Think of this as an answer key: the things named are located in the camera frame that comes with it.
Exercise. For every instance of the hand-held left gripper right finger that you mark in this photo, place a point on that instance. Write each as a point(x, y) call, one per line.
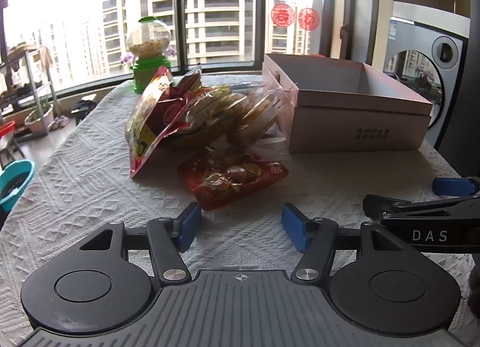
point(294, 227)

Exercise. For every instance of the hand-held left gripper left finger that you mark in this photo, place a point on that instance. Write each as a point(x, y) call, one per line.
point(189, 227)

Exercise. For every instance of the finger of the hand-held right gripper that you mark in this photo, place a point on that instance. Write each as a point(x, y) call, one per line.
point(378, 206)
point(450, 186)

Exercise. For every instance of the red snack packet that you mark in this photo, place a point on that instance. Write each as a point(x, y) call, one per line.
point(232, 178)

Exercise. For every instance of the pink cardboard box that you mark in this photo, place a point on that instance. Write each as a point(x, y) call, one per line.
point(337, 122)

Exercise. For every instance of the yellow and red snack bag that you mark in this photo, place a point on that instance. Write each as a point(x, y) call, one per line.
point(150, 133)

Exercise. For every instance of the clear bag of round pastries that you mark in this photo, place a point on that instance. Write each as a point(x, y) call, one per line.
point(240, 107)

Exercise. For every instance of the white textured tablecloth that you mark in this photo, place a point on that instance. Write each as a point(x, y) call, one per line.
point(93, 182)

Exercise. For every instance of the grey washing machine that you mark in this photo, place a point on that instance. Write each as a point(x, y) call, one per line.
point(412, 32)

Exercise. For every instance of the dark stool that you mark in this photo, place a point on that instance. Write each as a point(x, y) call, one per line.
point(83, 107)

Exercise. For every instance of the green candy dispenser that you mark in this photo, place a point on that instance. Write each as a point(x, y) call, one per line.
point(148, 69)

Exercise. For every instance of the lilac slipper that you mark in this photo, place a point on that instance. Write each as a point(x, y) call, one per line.
point(53, 125)
point(63, 120)

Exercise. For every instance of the teal plastic basin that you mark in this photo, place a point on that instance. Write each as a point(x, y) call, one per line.
point(15, 186)

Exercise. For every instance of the beige flower pot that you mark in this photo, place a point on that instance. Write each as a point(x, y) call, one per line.
point(39, 122)

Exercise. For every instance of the dark framed frosted window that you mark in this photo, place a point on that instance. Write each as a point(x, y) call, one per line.
point(362, 21)

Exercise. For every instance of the round red window decal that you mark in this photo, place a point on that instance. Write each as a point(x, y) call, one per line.
point(309, 18)
point(284, 14)

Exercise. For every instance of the red plastic basin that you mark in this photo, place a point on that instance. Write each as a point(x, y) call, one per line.
point(6, 130)

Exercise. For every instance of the metal shelf rack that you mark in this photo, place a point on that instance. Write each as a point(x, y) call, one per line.
point(33, 84)

